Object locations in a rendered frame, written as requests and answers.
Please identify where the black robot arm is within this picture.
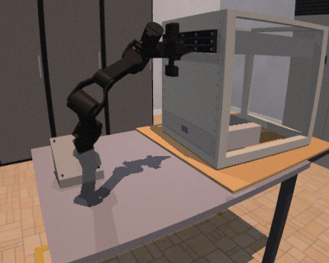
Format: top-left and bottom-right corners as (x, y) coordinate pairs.
(67, 22), (183, 154)

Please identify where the grey open rack frame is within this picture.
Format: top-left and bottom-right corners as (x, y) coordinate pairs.
(162, 9), (329, 170)

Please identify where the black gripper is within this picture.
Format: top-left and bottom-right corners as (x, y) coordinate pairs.
(154, 22), (193, 76)

